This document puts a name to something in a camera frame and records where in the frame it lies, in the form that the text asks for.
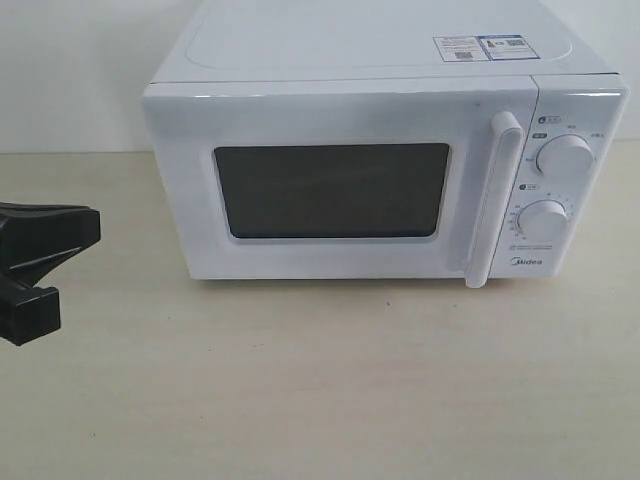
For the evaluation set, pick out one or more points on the white Midea microwave oven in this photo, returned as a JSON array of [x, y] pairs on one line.
[[288, 41]]

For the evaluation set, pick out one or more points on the white label sticker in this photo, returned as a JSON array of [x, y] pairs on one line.
[[460, 49]]

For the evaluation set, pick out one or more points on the white microwave door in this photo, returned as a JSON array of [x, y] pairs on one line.
[[364, 179]]

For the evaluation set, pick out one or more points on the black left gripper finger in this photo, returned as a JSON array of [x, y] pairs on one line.
[[29, 314], [36, 239]]

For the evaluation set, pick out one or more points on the upper white power knob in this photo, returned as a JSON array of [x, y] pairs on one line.
[[565, 157]]

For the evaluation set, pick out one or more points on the blue label sticker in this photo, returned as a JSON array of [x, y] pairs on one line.
[[507, 47]]

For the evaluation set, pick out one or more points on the lower white timer knob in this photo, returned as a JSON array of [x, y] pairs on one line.
[[543, 220]]

